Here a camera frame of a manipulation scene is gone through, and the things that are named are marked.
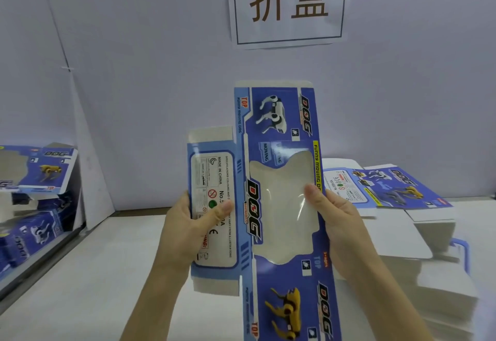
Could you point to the person's left hand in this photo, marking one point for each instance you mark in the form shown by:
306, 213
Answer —
182, 240

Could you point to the person's right hand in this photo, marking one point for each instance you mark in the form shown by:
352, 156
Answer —
345, 232

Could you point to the blue dog-print cardboard box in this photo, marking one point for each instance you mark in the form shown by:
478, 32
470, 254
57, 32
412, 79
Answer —
275, 290

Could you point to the stack of boxes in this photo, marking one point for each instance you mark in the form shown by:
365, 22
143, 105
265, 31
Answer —
434, 275

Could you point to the pile of blue boxes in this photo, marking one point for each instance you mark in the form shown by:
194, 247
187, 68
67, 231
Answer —
35, 170

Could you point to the person's left forearm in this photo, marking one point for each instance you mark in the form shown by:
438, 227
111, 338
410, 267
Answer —
155, 313

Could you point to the person's right forearm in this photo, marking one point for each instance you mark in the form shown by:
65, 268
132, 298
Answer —
391, 310

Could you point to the white paper wall sign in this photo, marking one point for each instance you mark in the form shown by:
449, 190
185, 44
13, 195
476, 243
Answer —
287, 34

